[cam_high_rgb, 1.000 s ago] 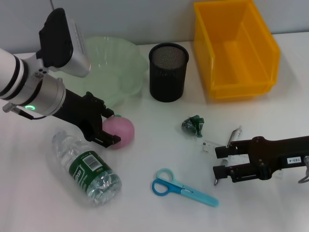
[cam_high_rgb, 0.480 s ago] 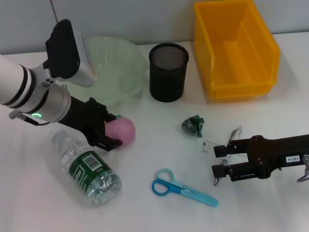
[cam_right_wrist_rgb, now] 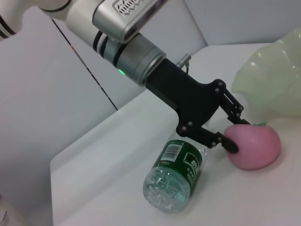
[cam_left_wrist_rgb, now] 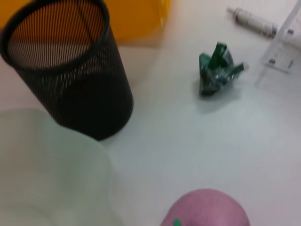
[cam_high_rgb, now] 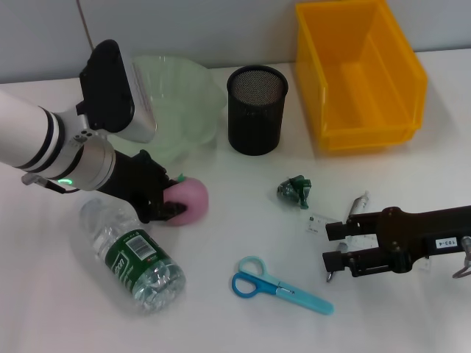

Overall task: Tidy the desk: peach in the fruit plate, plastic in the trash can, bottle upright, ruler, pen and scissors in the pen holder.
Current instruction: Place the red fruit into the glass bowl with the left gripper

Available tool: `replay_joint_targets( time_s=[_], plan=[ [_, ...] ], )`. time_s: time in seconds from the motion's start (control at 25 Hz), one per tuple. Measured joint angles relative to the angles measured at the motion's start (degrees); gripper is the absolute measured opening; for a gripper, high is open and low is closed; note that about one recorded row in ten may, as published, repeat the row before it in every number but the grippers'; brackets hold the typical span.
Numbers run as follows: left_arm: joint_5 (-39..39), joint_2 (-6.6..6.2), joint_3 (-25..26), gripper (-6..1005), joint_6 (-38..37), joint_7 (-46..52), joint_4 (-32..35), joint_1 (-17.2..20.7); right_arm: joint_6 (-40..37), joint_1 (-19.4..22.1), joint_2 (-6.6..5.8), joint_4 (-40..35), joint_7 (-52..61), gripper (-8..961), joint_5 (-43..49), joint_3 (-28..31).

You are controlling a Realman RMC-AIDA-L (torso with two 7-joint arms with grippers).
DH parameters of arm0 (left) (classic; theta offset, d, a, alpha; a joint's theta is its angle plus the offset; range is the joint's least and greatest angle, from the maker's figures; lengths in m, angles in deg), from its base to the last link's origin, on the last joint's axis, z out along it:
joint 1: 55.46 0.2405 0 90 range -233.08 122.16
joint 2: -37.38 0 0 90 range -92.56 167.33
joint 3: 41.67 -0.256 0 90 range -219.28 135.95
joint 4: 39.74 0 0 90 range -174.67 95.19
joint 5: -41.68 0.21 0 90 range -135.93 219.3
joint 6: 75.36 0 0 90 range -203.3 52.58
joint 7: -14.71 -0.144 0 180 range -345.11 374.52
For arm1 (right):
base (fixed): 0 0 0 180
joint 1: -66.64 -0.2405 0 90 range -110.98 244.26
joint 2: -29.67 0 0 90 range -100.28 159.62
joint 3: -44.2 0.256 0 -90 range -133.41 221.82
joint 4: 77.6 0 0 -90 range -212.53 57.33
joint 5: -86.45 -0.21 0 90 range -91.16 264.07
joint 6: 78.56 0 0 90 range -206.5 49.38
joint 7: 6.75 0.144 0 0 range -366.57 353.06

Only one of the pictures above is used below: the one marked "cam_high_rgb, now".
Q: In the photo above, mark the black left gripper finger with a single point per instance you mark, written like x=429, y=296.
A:
x=156, y=167
x=165, y=211

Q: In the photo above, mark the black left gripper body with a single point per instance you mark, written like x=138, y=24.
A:
x=132, y=180

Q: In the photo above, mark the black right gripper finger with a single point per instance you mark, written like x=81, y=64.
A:
x=360, y=261
x=353, y=227

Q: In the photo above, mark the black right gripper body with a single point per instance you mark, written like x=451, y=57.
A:
x=416, y=235

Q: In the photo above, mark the pink peach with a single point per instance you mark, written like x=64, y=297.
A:
x=195, y=198

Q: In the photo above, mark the clear water bottle green label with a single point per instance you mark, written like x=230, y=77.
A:
x=136, y=261

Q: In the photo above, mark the green plastic wrapper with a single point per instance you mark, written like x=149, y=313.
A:
x=292, y=191

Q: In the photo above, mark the silver grey pen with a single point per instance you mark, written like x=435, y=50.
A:
x=357, y=204

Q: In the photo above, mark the green translucent wavy fruit plate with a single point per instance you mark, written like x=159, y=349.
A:
x=184, y=110

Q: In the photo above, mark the blue scissors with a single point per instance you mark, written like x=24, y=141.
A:
x=287, y=292

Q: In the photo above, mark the black mesh pen holder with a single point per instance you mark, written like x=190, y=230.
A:
x=254, y=125

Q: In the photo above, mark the yellow plastic bin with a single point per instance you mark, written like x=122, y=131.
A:
x=368, y=92

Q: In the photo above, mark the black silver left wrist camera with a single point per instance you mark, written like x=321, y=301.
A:
x=110, y=92

